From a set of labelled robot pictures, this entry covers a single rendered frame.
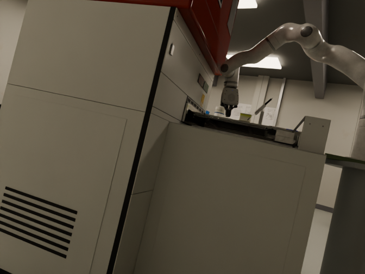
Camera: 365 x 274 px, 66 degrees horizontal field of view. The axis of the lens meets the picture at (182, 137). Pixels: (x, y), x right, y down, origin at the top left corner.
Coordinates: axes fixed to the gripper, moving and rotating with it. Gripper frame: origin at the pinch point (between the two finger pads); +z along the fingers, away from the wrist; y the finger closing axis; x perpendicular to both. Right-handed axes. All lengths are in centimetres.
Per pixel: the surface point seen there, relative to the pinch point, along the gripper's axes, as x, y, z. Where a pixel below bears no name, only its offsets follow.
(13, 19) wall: 521, -296, -200
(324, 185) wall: 423, 443, 102
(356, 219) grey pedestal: -67, 30, 42
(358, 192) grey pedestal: -66, 31, 31
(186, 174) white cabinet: -45, -34, 32
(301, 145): -61, 7, 15
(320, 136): -64, 13, 11
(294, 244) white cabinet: -68, 3, 52
